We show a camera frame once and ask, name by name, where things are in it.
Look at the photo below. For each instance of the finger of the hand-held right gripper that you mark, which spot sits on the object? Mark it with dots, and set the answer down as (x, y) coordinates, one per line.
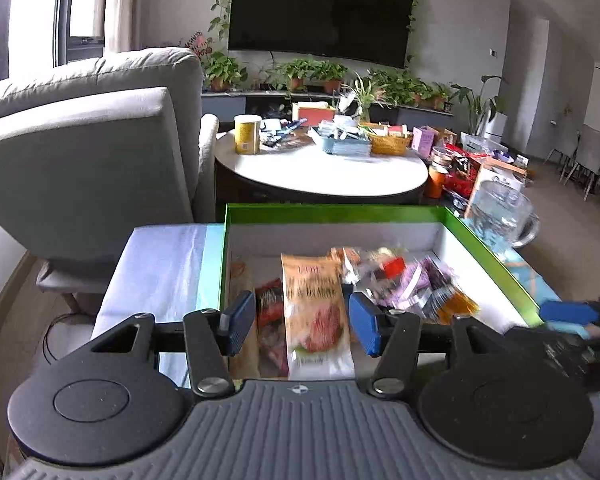
(567, 311)
(535, 337)

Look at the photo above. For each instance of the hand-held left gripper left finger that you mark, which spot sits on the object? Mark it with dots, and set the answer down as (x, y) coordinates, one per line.
(242, 322)

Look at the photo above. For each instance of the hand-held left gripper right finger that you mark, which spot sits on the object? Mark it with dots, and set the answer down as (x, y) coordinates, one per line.
(362, 325)

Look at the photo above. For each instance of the dark red snack packet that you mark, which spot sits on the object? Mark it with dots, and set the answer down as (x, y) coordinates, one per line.
(270, 305)

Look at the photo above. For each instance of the large orange snack packet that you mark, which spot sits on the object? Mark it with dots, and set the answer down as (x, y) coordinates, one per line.
(315, 305)

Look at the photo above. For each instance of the brown clear snack packet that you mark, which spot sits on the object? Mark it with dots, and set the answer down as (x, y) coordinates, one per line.
(347, 262)

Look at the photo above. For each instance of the small red snack packet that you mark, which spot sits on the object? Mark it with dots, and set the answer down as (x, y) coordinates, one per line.
(392, 267)

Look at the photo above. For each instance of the purple snack packets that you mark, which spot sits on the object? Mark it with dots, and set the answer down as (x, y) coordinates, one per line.
(422, 280)

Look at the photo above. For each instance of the green cardboard box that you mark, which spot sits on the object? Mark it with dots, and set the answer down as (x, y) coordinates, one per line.
(305, 239)

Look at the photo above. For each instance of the teal patterned cloth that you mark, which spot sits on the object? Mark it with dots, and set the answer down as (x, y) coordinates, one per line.
(530, 275)

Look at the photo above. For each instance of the white cloth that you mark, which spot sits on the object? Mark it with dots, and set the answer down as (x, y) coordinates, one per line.
(155, 270)

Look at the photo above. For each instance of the glass pitcher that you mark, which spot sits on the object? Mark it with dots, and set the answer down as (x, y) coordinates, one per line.
(497, 215)

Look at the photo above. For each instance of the white carton box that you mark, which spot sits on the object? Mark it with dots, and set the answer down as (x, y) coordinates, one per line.
(505, 172)

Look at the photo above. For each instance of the round white table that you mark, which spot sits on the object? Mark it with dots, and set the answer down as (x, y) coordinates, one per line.
(320, 175)

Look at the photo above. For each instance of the grey dining chair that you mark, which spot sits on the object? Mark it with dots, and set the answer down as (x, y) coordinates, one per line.
(565, 145)
(587, 152)

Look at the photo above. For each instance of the orange jar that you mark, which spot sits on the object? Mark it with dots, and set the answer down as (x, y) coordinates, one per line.
(436, 182)

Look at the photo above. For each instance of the red snack bag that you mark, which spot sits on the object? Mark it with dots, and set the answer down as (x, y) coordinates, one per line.
(460, 180)

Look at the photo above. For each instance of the blue tray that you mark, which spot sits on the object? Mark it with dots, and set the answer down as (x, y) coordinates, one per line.
(345, 146)

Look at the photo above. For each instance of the wicker basket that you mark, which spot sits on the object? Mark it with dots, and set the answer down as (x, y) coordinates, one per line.
(390, 145)

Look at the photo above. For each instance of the yellow can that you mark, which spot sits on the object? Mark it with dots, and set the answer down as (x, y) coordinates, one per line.
(247, 135)

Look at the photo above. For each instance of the dark snack packets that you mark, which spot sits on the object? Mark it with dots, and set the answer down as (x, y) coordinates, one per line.
(282, 136)

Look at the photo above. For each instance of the pink box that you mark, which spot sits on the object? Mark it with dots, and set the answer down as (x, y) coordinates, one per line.
(424, 139)

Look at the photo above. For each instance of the tall plant in white pot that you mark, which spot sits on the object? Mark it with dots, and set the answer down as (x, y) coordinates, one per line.
(482, 110)

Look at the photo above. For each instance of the orange and white tissue box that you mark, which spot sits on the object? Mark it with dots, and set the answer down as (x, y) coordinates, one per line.
(312, 111)

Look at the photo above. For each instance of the grey armchair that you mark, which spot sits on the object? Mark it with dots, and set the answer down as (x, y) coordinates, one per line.
(80, 160)

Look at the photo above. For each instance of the plant in glass vase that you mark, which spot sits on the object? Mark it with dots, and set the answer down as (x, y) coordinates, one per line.
(364, 95)

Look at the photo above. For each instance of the row of potted plants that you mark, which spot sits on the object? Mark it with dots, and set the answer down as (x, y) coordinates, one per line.
(415, 90)

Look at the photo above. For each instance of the potted green plant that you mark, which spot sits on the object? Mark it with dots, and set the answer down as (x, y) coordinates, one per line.
(295, 74)
(330, 74)
(222, 71)

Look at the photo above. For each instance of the red flowering plant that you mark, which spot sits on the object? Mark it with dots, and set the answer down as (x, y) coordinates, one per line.
(199, 47)

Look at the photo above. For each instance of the hanging green vine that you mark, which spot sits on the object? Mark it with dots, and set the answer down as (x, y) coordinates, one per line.
(225, 5)
(410, 30)

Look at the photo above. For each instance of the black television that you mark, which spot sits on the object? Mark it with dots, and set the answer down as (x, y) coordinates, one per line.
(320, 10)

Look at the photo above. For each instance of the beige curtain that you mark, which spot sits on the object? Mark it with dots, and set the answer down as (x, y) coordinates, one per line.
(120, 5)

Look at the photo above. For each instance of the window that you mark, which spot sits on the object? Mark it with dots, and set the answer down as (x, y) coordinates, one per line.
(80, 0)

